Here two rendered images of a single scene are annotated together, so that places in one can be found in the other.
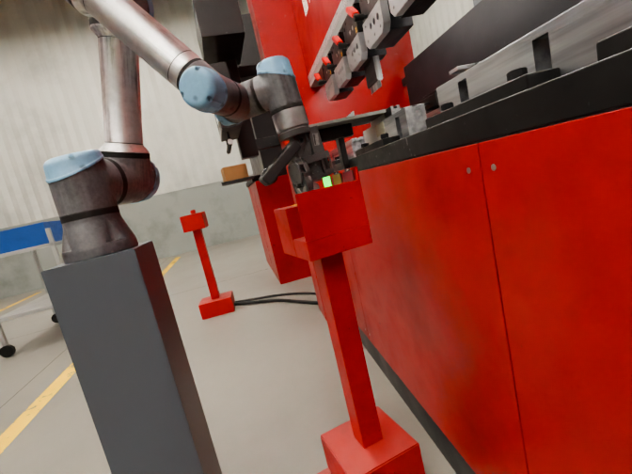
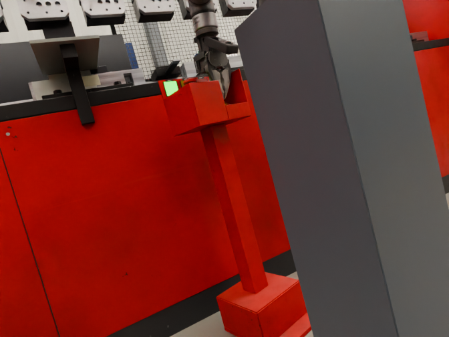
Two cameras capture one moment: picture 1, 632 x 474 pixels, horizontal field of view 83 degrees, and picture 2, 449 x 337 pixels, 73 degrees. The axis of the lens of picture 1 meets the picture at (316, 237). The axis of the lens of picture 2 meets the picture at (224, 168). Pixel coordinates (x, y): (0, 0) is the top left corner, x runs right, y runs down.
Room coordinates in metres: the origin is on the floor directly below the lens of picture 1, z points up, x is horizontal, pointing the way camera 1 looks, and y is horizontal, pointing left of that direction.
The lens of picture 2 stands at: (1.15, 0.90, 0.58)
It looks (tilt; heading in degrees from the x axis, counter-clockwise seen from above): 4 degrees down; 254
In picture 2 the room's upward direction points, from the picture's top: 15 degrees counter-clockwise
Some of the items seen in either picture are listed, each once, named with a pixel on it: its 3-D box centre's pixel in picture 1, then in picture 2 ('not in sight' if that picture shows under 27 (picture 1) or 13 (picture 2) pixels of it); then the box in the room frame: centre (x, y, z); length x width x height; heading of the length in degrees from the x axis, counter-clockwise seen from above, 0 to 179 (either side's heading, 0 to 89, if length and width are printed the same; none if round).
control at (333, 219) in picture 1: (317, 213); (204, 98); (0.89, -0.02, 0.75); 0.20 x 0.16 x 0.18; 21
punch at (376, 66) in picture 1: (373, 75); (60, 36); (1.27, -0.31, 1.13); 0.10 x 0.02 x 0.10; 8
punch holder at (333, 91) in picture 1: (337, 77); not in sight; (1.69, -0.25, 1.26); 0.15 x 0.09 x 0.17; 8
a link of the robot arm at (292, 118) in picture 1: (291, 122); (204, 25); (0.83, 0.00, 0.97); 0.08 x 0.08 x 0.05
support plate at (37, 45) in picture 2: (339, 124); (68, 57); (1.25, -0.16, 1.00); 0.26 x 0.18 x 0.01; 98
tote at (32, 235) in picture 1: (24, 238); not in sight; (3.17, 2.47, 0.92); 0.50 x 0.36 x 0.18; 102
